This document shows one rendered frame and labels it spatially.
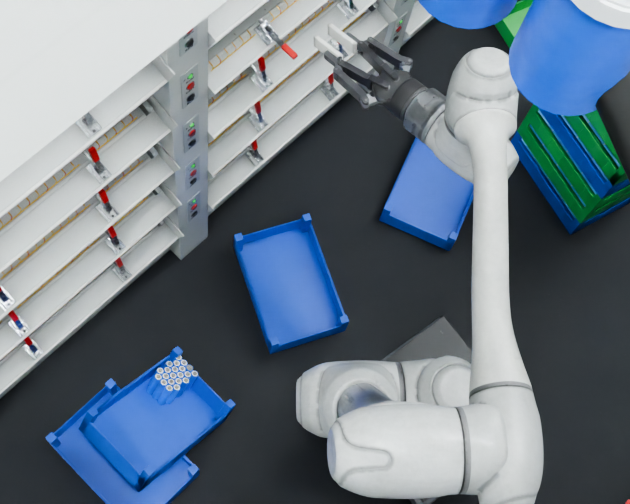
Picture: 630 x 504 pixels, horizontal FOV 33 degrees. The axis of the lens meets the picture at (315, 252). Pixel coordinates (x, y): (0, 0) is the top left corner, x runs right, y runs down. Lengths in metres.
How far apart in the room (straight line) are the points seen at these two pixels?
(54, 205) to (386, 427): 0.76
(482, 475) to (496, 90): 0.59
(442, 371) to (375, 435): 0.61
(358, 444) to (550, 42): 1.11
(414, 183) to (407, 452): 1.37
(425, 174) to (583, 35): 2.35
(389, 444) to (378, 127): 1.47
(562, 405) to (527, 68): 2.22
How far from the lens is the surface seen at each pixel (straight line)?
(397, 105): 1.94
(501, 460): 1.62
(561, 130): 2.71
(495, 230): 1.71
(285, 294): 2.70
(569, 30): 0.53
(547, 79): 0.57
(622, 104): 0.59
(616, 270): 2.92
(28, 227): 1.99
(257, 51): 2.13
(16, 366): 2.51
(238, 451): 2.60
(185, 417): 2.58
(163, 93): 1.95
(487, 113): 1.73
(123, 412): 2.54
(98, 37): 0.19
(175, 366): 2.57
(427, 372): 2.19
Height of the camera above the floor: 2.57
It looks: 69 degrees down
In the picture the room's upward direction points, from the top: 15 degrees clockwise
